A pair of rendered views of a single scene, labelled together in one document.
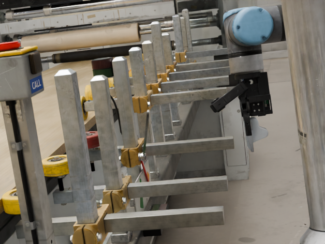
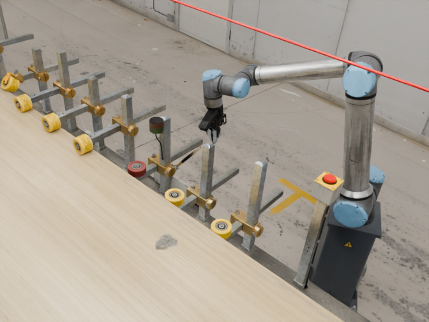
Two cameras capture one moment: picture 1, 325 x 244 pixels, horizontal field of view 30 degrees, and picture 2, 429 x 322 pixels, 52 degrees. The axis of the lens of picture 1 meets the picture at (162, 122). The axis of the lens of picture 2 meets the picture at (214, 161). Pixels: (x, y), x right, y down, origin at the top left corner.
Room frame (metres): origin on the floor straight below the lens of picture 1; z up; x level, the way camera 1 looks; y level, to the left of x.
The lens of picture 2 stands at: (0.67, 1.36, 2.08)
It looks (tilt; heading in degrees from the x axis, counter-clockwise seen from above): 37 degrees down; 300
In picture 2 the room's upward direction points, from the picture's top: 5 degrees clockwise
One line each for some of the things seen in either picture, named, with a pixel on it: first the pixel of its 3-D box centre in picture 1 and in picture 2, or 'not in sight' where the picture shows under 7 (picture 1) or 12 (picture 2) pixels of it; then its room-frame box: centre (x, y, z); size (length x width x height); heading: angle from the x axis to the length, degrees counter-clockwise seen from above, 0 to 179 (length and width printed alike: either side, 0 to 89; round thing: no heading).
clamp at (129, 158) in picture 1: (132, 152); (161, 166); (1.67, 0.09, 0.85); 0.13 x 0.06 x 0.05; 171
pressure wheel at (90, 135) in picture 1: (90, 151); (137, 175); (1.71, 0.22, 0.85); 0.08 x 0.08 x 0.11
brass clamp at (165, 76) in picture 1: (162, 78); (64, 89); (2.41, -0.02, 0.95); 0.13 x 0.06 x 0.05; 171
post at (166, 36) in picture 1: (171, 87); (43, 87); (2.64, -0.06, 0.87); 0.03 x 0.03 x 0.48; 81
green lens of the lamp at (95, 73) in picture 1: (103, 72); (156, 128); (1.66, 0.14, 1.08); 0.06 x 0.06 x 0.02
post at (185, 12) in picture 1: (189, 49); not in sight; (3.62, -0.21, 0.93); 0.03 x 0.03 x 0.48; 81
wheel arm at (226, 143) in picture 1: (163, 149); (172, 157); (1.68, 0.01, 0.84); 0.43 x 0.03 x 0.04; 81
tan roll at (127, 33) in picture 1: (110, 35); not in sight; (4.06, 0.27, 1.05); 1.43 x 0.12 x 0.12; 81
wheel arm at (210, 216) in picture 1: (118, 223); (251, 215); (1.19, 0.12, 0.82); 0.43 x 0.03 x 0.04; 81
